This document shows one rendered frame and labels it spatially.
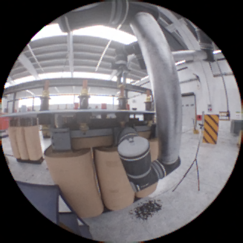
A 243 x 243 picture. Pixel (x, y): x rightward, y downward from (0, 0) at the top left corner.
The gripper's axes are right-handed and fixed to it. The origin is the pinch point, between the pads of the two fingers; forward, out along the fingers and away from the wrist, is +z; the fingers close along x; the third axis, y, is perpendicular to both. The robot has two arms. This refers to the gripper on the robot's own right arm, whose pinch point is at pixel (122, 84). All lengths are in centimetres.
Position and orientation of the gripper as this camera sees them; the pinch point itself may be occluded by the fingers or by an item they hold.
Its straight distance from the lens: 66.1
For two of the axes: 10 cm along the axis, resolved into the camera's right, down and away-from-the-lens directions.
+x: -4.1, -0.4, 9.1
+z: 0.1, 10.0, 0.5
